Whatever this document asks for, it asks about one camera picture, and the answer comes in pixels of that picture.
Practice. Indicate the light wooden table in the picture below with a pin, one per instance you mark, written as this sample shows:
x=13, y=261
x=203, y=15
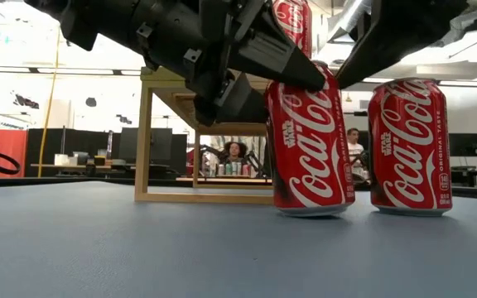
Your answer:
x=222, y=180

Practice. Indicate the slatted bamboo shelf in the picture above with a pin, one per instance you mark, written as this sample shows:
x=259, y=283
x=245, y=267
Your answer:
x=143, y=136

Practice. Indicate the black cabinet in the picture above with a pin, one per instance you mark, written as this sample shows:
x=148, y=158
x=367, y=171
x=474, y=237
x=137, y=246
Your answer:
x=77, y=142

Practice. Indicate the small silver can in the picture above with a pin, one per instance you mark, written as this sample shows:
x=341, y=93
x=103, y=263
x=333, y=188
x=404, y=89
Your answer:
x=236, y=168
x=221, y=169

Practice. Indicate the small green can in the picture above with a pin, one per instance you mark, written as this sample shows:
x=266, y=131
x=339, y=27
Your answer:
x=228, y=169

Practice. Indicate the yellow pole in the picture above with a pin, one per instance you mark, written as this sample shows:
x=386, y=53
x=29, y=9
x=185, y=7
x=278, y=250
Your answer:
x=44, y=136

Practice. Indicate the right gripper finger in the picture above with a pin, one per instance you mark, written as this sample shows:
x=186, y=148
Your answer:
x=371, y=54

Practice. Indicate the small red can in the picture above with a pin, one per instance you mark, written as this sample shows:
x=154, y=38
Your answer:
x=245, y=169

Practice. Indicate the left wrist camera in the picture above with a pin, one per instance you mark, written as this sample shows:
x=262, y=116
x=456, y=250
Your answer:
x=234, y=103

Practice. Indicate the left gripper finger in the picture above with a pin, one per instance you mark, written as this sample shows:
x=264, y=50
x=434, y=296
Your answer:
x=280, y=58

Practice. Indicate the black monitor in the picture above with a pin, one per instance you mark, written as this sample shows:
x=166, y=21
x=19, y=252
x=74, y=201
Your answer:
x=466, y=145
x=160, y=145

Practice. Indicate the red Coca-Cola can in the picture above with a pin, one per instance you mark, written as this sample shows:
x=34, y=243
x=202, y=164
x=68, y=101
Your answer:
x=294, y=25
x=408, y=157
x=309, y=157

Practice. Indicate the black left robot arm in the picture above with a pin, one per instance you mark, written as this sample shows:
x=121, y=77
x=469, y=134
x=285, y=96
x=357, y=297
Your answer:
x=118, y=25

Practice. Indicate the red panel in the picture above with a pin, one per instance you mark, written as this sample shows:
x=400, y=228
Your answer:
x=6, y=151

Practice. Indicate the silver ceiling duct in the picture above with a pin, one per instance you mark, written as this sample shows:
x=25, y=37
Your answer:
x=346, y=18

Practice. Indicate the white box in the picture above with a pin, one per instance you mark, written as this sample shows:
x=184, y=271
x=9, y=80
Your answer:
x=61, y=160

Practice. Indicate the person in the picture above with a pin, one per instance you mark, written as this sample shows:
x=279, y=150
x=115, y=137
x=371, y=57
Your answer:
x=235, y=151
x=354, y=142

